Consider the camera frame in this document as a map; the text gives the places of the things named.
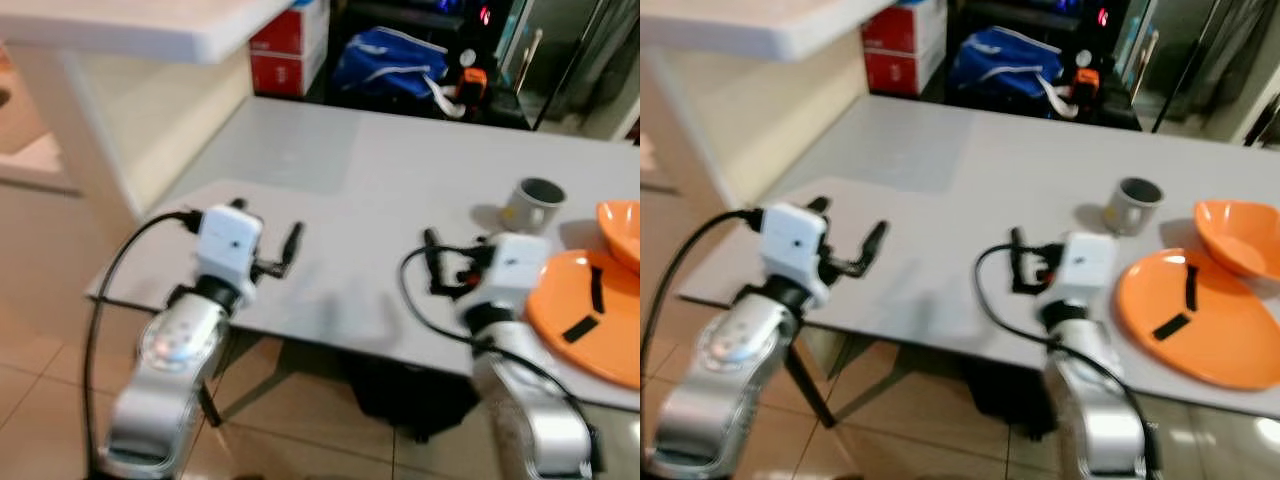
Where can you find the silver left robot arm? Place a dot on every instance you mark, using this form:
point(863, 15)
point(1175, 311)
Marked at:
point(170, 380)
point(720, 380)

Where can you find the dark glass door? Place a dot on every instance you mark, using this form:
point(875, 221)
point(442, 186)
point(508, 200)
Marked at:
point(570, 60)
point(1190, 60)

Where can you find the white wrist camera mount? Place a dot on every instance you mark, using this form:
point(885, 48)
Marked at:
point(515, 265)
point(228, 245)
point(795, 245)
point(1085, 265)

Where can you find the black strip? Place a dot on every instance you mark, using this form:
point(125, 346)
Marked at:
point(1171, 327)
point(581, 329)
point(597, 290)
point(1191, 290)

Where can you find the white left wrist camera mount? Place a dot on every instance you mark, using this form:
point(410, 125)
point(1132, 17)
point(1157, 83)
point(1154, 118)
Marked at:
point(795, 245)
point(228, 245)

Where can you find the red cardboard box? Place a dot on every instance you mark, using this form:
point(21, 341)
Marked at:
point(900, 60)
point(285, 60)

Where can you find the orange plate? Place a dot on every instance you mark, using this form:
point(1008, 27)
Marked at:
point(612, 352)
point(1220, 350)

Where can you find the dark table leg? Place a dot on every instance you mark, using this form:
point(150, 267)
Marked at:
point(211, 405)
point(812, 395)

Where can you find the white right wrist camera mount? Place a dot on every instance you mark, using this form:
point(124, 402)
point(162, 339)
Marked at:
point(1085, 265)
point(515, 265)

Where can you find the white counter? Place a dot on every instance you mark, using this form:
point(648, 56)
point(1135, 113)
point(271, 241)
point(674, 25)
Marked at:
point(750, 25)
point(120, 25)

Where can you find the orange bowl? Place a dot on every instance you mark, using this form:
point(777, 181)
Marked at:
point(1240, 240)
point(622, 230)

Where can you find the orange and black device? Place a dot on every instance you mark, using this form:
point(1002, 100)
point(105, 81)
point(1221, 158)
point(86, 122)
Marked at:
point(1086, 80)
point(472, 80)

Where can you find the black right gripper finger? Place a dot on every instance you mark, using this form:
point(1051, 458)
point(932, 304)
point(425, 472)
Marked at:
point(1018, 250)
point(433, 250)

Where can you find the black object under table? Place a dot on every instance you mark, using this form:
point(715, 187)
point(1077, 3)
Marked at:
point(1010, 395)
point(410, 395)

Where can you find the grey ceramic mug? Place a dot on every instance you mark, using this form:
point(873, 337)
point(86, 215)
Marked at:
point(525, 212)
point(1128, 212)

